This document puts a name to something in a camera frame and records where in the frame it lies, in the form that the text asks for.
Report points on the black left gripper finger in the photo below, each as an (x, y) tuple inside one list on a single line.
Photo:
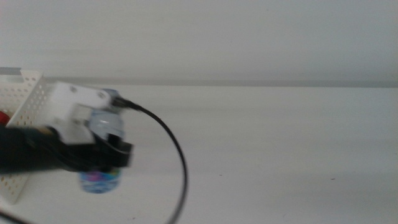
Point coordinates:
[(121, 154)]

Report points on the blue-capped water bottle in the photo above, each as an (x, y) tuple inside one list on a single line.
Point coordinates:
[(99, 182)]

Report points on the red cola can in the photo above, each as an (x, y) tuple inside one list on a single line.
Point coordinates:
[(3, 119)]

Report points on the white perforated plastic basket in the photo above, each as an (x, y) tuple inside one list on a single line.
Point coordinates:
[(31, 93)]

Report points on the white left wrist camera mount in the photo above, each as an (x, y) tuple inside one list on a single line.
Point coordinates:
[(71, 102)]

